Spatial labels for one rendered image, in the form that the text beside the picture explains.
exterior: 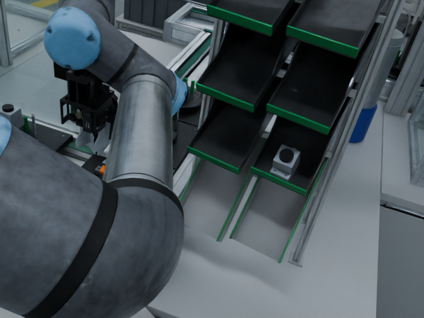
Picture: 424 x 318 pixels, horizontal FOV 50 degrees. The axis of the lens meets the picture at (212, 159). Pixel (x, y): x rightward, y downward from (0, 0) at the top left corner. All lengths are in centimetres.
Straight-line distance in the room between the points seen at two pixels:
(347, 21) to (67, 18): 49
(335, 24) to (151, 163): 52
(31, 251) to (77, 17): 40
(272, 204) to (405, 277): 93
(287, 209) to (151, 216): 77
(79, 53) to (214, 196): 59
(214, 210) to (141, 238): 78
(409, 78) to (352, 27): 125
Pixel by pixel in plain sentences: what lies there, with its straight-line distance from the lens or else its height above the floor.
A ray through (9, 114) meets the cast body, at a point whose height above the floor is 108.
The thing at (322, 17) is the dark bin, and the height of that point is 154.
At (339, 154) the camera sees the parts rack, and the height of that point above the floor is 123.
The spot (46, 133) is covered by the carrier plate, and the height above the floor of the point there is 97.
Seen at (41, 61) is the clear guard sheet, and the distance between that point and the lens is 141.
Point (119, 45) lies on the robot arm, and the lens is 68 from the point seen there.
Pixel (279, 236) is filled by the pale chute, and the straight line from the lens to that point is 111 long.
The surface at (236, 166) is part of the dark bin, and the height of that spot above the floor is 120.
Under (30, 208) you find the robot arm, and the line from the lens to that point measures 31.
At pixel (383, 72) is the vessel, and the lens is 174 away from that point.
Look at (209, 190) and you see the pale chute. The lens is 113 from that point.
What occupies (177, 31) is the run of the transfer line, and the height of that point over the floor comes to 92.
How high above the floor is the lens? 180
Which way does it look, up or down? 37 degrees down
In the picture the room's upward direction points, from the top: 10 degrees clockwise
